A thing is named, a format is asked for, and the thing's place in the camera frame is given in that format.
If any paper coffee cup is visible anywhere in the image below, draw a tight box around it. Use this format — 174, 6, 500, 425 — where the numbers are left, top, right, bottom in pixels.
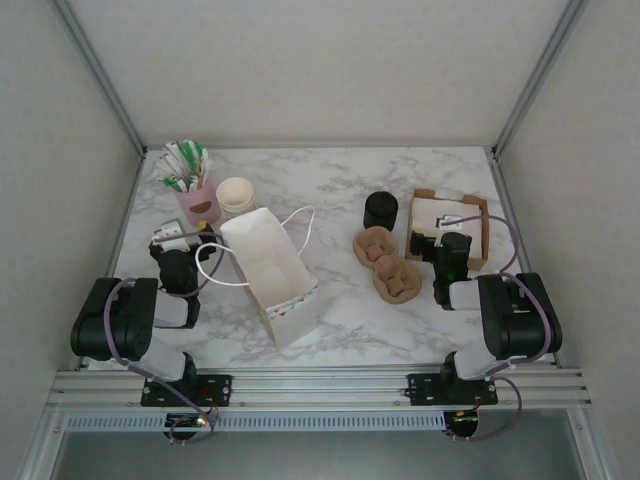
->
219, 197, 259, 222
216, 177, 255, 211

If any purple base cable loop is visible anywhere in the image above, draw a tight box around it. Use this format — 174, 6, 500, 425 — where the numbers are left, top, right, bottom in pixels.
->
448, 376, 525, 445
166, 397, 222, 446

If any pink holder cup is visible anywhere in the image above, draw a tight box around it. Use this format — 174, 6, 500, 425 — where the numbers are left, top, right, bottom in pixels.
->
174, 182, 223, 227

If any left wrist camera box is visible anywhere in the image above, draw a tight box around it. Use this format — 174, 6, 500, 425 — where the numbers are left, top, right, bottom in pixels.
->
153, 218, 186, 247

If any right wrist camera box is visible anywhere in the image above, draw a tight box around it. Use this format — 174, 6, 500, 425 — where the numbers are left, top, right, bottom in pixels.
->
433, 212, 464, 233

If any white paper bag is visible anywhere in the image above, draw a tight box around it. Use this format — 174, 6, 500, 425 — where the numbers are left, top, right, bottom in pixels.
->
195, 205, 320, 349

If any wooden stirrer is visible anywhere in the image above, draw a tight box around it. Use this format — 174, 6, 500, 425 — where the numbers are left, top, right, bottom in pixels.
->
192, 148, 212, 190

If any white wrapped straw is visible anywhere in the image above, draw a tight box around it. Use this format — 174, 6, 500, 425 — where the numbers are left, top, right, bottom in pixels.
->
155, 153, 187, 194

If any white paper napkin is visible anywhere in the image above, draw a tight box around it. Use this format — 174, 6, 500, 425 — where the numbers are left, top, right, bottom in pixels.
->
411, 197, 484, 261

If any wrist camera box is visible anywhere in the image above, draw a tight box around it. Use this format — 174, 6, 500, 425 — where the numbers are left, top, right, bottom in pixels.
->
153, 218, 186, 247
433, 212, 464, 233

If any brown cardboard box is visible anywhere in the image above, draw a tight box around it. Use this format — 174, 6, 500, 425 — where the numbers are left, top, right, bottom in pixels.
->
403, 188, 491, 272

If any aluminium frame post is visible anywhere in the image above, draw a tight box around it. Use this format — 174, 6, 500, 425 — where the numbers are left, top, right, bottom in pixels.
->
53, 0, 147, 159
489, 0, 591, 160

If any grey slotted cable duct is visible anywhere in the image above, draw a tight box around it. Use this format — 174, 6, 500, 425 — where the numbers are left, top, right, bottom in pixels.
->
64, 411, 447, 432

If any aluminium front rail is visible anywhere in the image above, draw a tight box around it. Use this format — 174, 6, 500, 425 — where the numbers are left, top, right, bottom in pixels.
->
47, 366, 595, 414

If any green striped wrapped straw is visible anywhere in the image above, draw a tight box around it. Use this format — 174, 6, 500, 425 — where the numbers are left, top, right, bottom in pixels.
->
185, 141, 208, 192
165, 141, 194, 192

